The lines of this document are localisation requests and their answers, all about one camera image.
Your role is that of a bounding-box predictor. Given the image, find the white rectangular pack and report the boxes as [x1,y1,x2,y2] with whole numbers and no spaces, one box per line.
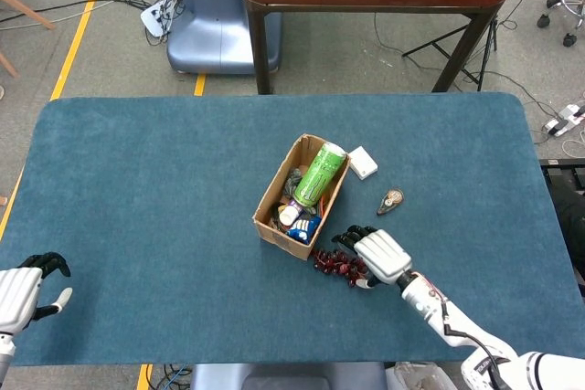
[347,146,379,181]

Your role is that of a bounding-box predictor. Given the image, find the translucent plastic container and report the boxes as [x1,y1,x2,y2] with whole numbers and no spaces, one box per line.
[388,361,458,390]

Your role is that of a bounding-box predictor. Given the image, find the short wooden leg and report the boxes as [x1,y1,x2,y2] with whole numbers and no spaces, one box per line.
[0,51,19,79]

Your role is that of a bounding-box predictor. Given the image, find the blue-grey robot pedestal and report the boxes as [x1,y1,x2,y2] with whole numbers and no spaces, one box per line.
[165,0,282,76]

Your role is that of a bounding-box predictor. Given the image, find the blue felt table cover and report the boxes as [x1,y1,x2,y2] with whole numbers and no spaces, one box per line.
[0,91,585,367]

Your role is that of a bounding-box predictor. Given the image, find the white power strip red switches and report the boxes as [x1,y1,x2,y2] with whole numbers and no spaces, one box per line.
[543,104,585,137]

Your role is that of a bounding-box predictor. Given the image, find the long slanted wooden leg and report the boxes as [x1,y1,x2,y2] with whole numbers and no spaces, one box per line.
[0,0,57,31]

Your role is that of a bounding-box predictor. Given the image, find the grey striped sock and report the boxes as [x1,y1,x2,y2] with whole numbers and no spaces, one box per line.
[283,168,305,199]

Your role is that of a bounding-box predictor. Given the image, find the grey-blue robot torso base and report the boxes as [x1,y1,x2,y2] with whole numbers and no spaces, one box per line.
[189,362,388,390]

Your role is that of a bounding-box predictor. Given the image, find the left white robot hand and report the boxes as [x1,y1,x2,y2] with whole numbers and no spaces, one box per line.
[0,251,74,335]

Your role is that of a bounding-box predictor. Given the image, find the black equipment frame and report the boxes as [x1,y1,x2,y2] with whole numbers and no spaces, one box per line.
[538,157,585,281]

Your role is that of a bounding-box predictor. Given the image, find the open cardboard box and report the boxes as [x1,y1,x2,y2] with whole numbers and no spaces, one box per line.
[251,133,352,262]

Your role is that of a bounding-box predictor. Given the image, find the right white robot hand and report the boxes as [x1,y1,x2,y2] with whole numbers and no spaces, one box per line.
[332,224,414,290]

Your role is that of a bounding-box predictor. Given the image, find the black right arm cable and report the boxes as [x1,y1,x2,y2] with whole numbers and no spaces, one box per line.
[441,298,509,390]

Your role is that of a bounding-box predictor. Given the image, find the blue snack packet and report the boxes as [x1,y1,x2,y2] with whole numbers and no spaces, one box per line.
[285,216,323,245]

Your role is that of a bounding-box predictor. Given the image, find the brown correction tape dispenser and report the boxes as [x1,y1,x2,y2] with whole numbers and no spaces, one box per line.
[376,187,406,216]

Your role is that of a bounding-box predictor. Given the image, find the white power strip with plugs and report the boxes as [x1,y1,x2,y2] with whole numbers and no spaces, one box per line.
[140,0,177,38]

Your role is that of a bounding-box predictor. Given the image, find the green energy drink can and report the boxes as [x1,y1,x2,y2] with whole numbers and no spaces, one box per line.
[292,142,347,206]

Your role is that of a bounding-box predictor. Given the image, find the small white bottle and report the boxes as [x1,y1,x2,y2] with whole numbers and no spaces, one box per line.
[278,204,303,227]

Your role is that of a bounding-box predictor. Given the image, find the chrome stool with casters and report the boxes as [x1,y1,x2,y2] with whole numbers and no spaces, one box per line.
[537,0,585,47]

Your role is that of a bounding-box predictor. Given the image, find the black folding tripod stand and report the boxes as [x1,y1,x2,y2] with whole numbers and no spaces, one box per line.
[401,19,499,92]

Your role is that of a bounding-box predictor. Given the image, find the red grape bunch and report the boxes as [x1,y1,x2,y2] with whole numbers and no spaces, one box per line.
[311,248,370,289]

